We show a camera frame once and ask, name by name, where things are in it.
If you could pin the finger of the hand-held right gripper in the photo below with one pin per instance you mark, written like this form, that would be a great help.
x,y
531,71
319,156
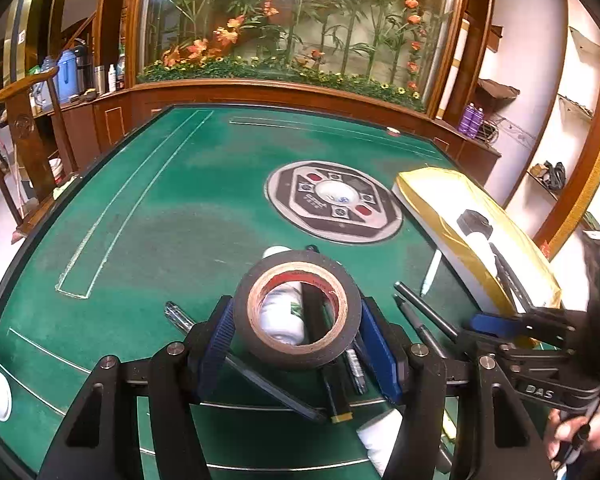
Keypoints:
x,y
495,323
480,344

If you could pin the steel cup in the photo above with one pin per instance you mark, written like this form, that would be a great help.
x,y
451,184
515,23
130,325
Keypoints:
x,y
99,79

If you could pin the blue thermos jug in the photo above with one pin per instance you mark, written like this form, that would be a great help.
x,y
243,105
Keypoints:
x,y
67,77

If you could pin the white tube black cap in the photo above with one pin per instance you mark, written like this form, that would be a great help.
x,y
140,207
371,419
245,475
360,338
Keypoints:
x,y
480,242

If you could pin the black marker yellow caps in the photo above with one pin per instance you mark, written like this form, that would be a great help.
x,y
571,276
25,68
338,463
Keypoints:
x,y
337,400

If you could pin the black brush marker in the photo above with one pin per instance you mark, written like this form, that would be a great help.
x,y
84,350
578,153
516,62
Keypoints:
x,y
425,308

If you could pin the clear plastic pen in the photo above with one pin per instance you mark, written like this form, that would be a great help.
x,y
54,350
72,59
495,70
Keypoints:
x,y
177,317

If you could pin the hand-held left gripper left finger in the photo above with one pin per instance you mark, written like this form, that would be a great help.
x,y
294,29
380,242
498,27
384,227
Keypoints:
x,y
212,355

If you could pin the white bucket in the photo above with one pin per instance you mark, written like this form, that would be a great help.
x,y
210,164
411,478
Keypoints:
x,y
55,170

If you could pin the round table control panel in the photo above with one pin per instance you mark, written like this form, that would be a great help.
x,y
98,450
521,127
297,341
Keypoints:
x,y
332,200

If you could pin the clear pen with label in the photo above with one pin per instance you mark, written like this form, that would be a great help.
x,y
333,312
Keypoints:
x,y
355,367

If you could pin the white bottle green label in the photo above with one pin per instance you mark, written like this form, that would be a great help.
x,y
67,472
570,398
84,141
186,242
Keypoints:
x,y
280,315

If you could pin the black tape roll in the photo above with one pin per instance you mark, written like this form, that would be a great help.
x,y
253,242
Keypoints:
x,y
300,357

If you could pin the white paper tissue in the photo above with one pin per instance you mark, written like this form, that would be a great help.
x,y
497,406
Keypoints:
x,y
380,440

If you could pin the yellow green cloth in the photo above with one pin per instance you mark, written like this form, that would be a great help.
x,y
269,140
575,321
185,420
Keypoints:
x,y
62,190

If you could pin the small red white dish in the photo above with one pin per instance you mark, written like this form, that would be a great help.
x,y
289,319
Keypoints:
x,y
393,132

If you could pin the curved wooden counter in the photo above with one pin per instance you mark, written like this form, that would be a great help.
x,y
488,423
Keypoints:
x,y
130,115

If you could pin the dark bundle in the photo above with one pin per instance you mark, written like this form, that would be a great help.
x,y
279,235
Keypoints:
x,y
555,172

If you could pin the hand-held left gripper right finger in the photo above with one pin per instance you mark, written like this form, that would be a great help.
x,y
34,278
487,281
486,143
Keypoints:
x,y
382,355

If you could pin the artificial flower display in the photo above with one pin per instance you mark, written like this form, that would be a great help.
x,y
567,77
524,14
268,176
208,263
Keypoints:
x,y
280,20

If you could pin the purple bottle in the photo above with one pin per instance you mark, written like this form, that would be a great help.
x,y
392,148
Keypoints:
x,y
478,121
467,119

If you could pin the white spray bottle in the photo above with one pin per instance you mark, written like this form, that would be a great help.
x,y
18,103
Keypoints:
x,y
111,77

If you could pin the gold cardboard box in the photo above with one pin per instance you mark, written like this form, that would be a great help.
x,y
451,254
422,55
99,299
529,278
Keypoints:
x,y
430,195

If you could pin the white slim pen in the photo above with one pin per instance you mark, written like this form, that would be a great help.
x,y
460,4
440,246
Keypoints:
x,y
430,274

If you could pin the black thermos flask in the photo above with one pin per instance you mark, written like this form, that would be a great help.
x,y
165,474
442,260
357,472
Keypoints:
x,y
81,67

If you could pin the carved wooden chair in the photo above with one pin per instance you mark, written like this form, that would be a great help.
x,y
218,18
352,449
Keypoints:
x,y
27,130

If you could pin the white electric kettle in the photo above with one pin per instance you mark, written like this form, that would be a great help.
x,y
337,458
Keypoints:
x,y
40,92

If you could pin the slim black pen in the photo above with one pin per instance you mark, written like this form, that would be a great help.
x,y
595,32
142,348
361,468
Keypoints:
x,y
420,327

